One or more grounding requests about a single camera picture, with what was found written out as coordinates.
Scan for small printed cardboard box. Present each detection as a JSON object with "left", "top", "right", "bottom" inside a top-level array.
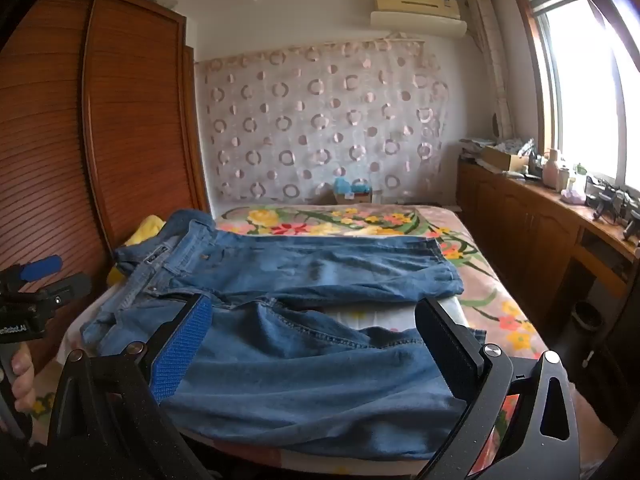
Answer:
[{"left": 334, "top": 190, "right": 373, "bottom": 206}]

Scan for bottles on cabinet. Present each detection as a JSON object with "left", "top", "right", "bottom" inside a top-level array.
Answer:
[{"left": 542, "top": 149, "right": 562, "bottom": 190}]

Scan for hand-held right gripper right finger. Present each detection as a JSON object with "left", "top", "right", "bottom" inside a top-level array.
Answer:
[{"left": 414, "top": 297, "right": 581, "bottom": 480}]

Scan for yellow cloth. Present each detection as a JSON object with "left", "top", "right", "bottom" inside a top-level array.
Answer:
[{"left": 107, "top": 215, "right": 168, "bottom": 286}]

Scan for strawberry print bed sheet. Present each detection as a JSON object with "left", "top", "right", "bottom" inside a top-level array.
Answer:
[{"left": 75, "top": 296, "right": 471, "bottom": 466}]

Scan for beige wall air conditioner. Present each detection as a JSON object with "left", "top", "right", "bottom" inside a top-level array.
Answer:
[{"left": 374, "top": 0, "right": 461, "bottom": 17}]

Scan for floral pink blanket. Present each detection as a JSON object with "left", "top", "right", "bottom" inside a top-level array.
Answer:
[{"left": 27, "top": 204, "right": 551, "bottom": 471}]

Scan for patterned cloth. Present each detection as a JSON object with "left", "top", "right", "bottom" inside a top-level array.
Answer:
[{"left": 500, "top": 137, "right": 538, "bottom": 158}]

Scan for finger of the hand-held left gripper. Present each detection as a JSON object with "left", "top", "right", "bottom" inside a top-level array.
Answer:
[
  {"left": 19, "top": 255, "right": 63, "bottom": 282},
  {"left": 40, "top": 273, "right": 93, "bottom": 318}
]

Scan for circle pattern sheer curtain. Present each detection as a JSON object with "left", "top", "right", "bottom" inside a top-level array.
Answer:
[{"left": 194, "top": 37, "right": 451, "bottom": 206}]

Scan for open cardboard box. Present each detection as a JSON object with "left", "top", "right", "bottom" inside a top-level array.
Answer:
[{"left": 480, "top": 145, "right": 530, "bottom": 173}]

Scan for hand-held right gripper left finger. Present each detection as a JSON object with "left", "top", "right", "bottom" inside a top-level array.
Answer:
[{"left": 47, "top": 292, "right": 216, "bottom": 480}]

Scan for white air conditioner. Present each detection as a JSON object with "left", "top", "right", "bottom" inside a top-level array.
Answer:
[{"left": 370, "top": 10, "right": 468, "bottom": 37}]

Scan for brown slatted wooden wardrobe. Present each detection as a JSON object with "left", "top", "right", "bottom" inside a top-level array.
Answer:
[{"left": 0, "top": 0, "right": 211, "bottom": 376}]

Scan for person's left hand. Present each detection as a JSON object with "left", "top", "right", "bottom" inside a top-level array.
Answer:
[{"left": 12, "top": 347, "right": 36, "bottom": 445}]

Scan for beige patterned window curtain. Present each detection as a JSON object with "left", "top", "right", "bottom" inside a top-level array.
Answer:
[{"left": 467, "top": 0, "right": 516, "bottom": 141}]

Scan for blue denim pants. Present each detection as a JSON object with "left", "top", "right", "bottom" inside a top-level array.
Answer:
[{"left": 80, "top": 209, "right": 488, "bottom": 461}]

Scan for dark trash bin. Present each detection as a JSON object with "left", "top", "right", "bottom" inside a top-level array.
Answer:
[{"left": 572, "top": 301, "right": 603, "bottom": 341}]

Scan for blue plastic bag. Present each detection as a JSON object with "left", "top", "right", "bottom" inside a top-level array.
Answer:
[{"left": 334, "top": 176, "right": 373, "bottom": 196}]

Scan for long wooden cabinet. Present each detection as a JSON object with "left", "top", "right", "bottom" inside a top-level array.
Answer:
[{"left": 456, "top": 157, "right": 640, "bottom": 321}]

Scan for wooden framed window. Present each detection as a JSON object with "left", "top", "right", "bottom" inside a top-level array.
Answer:
[{"left": 515, "top": 0, "right": 640, "bottom": 191}]

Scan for spare black gripper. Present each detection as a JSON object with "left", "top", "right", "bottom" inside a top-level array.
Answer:
[
  {"left": 585, "top": 175, "right": 626, "bottom": 223},
  {"left": 622, "top": 200, "right": 640, "bottom": 246}
]

